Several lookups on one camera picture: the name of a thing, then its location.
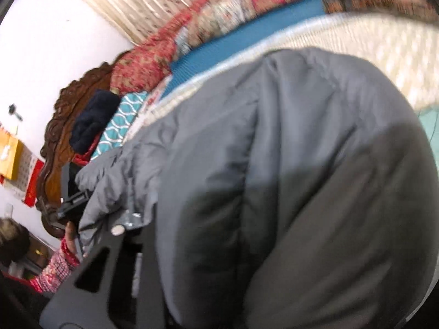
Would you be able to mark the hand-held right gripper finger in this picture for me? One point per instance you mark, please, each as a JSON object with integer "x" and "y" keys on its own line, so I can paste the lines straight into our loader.
{"x": 116, "y": 246}

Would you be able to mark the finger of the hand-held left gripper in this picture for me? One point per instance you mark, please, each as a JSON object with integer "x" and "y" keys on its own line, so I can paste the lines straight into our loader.
{"x": 73, "y": 203}

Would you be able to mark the grey puffer jacket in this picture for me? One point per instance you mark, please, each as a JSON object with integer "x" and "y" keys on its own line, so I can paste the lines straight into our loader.
{"x": 274, "y": 178}

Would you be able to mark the person's left forearm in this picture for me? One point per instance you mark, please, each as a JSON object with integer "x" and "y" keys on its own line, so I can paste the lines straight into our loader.
{"x": 53, "y": 272}

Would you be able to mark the person's left hand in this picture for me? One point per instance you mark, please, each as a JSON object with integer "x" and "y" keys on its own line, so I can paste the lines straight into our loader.
{"x": 71, "y": 238}

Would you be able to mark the carved wooden headboard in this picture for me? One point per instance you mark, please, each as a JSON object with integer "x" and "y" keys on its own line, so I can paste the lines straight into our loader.
{"x": 65, "y": 133}

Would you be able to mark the yellow paper bag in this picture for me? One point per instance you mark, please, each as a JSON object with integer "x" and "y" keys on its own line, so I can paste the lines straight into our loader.
{"x": 12, "y": 157}

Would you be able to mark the dark navy cloth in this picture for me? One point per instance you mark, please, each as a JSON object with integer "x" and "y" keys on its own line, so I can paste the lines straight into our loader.
{"x": 92, "y": 120}

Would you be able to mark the brown furry cloth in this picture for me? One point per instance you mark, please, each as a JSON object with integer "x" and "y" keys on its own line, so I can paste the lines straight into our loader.
{"x": 12, "y": 238}

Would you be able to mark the teal wavy-pattern pillow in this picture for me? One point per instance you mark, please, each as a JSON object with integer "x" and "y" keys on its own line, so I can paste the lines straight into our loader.
{"x": 120, "y": 123}

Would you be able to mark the white floral pillow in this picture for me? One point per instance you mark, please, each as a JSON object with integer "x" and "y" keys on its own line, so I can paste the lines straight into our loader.
{"x": 152, "y": 99}

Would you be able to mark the beige floral striped curtain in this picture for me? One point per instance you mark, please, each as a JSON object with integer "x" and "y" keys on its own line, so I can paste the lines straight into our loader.
{"x": 144, "y": 3}

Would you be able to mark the red floral patchwork quilt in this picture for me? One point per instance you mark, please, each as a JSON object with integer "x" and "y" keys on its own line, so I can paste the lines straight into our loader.
{"x": 205, "y": 24}

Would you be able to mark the teal diamond-pattern bedsheet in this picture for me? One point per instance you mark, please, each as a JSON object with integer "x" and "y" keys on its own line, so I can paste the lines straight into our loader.
{"x": 240, "y": 41}

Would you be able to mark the beige chevron blanket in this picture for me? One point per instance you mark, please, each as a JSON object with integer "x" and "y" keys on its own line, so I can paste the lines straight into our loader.
{"x": 377, "y": 44}

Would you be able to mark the red wall calendar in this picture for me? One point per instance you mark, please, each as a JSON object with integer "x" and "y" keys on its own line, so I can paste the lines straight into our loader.
{"x": 31, "y": 181}

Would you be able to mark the black wall hook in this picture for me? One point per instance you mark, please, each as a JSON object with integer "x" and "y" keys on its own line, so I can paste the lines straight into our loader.
{"x": 15, "y": 111}

